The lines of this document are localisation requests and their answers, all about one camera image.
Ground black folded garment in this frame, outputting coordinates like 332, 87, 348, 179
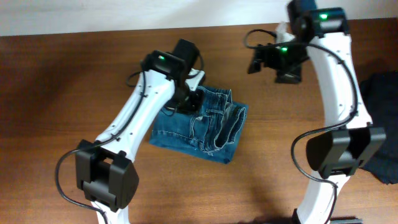
360, 71, 397, 184

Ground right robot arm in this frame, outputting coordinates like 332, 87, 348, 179
248, 0, 386, 224

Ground blue denim jeans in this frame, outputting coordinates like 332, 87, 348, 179
149, 86, 248, 164

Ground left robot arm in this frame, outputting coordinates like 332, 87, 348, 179
75, 39, 205, 223

